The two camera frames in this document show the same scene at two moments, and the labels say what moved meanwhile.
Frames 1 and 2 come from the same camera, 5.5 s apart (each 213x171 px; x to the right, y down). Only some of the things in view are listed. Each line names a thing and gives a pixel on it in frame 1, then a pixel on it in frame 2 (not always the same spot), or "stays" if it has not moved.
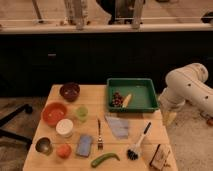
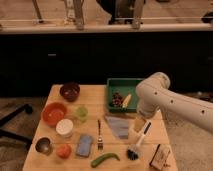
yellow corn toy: [127, 101] stays
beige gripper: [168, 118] to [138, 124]
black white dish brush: [134, 153] stays
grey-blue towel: [119, 126] stays
